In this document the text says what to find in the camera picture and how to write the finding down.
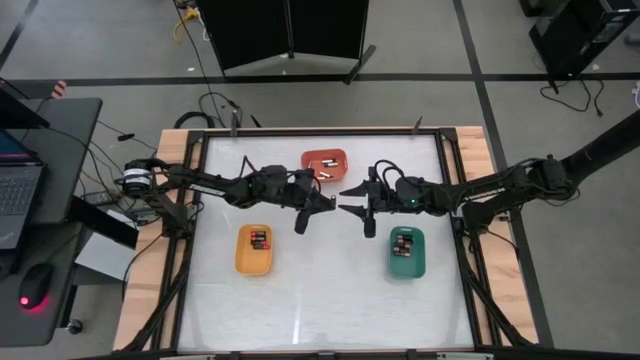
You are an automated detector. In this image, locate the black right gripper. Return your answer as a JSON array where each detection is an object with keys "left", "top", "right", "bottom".
[{"left": 338, "top": 167, "right": 397, "bottom": 240}]

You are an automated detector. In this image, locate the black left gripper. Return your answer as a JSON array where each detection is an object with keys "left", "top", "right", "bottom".
[{"left": 285, "top": 169, "right": 337, "bottom": 235}]

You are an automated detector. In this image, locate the orange plastic bin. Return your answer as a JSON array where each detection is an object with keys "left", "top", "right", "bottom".
[{"left": 300, "top": 147, "right": 349, "bottom": 184}]

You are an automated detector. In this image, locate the green plastic bin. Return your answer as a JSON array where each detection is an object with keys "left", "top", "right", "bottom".
[{"left": 388, "top": 225, "right": 427, "bottom": 279}]

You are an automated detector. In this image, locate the yellow plastic bin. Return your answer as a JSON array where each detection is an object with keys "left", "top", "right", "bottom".
[{"left": 234, "top": 223, "right": 274, "bottom": 277}]

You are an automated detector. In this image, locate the light wooden table board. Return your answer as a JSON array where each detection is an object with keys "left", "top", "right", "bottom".
[
  {"left": 455, "top": 125, "right": 540, "bottom": 346},
  {"left": 113, "top": 128, "right": 204, "bottom": 351}
]

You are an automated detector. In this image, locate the black partition screen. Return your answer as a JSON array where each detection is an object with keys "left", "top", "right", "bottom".
[{"left": 196, "top": 0, "right": 377, "bottom": 85}]

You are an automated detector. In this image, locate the grey flat box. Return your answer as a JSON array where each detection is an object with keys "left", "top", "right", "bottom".
[{"left": 74, "top": 234, "right": 137, "bottom": 283}]

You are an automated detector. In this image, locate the black cylindrical pole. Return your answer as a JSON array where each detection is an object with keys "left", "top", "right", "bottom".
[{"left": 562, "top": 108, "right": 640, "bottom": 174}]

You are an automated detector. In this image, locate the black desk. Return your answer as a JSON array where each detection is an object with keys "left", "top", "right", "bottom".
[{"left": 0, "top": 97, "right": 104, "bottom": 349}]

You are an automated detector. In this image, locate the black computer case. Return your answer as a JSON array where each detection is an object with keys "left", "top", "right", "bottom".
[{"left": 528, "top": 0, "right": 640, "bottom": 84}]

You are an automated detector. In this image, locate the black computer mouse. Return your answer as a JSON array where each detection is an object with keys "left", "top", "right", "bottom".
[{"left": 18, "top": 262, "right": 55, "bottom": 311}]

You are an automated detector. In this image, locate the grey laptop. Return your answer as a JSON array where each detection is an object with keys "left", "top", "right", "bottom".
[{"left": 0, "top": 128, "right": 46, "bottom": 251}]

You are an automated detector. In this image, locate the black flat screen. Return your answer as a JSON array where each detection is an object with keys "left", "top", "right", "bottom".
[{"left": 0, "top": 77, "right": 51, "bottom": 131}]

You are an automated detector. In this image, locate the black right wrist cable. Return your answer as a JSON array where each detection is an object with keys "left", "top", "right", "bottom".
[{"left": 373, "top": 158, "right": 407, "bottom": 189}]

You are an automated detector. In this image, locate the coiled black hose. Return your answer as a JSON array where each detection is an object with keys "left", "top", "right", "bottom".
[{"left": 173, "top": 110, "right": 216, "bottom": 130}]

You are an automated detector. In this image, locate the long black floor cable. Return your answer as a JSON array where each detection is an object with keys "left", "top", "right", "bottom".
[{"left": 172, "top": 0, "right": 226, "bottom": 129}]

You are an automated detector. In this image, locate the thin black floor cable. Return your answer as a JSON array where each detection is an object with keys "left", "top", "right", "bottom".
[{"left": 539, "top": 79, "right": 606, "bottom": 119}]

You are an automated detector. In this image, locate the yellow cable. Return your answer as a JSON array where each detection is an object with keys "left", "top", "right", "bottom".
[{"left": 173, "top": 5, "right": 207, "bottom": 44}]

